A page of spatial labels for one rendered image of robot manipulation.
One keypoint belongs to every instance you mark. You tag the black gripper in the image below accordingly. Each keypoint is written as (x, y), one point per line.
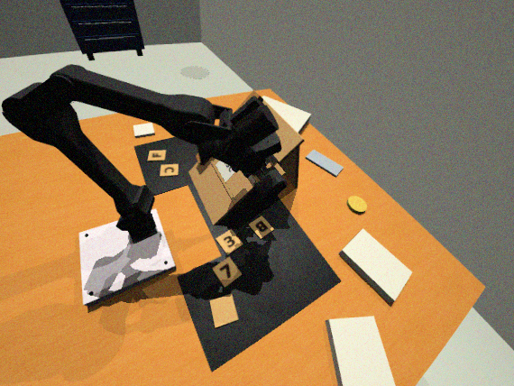
(271, 182)

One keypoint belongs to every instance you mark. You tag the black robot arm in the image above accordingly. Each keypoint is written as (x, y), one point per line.
(43, 112)

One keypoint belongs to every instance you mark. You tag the yellow round disc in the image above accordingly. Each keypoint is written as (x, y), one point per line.
(356, 204)

